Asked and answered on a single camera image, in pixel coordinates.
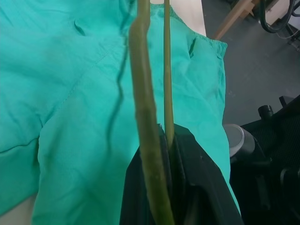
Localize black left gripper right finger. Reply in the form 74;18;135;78
171;123;244;225

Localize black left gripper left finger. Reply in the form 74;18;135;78
119;123;175;225

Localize green shorts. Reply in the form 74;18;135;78
0;0;242;225

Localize silver robot body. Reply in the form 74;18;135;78
224;123;259;160

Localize black mesh equipment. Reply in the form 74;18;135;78
229;93;300;225

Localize light wooden beam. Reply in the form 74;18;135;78
212;0;261;40

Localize black cable bundle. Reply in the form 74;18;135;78
259;0;300;34

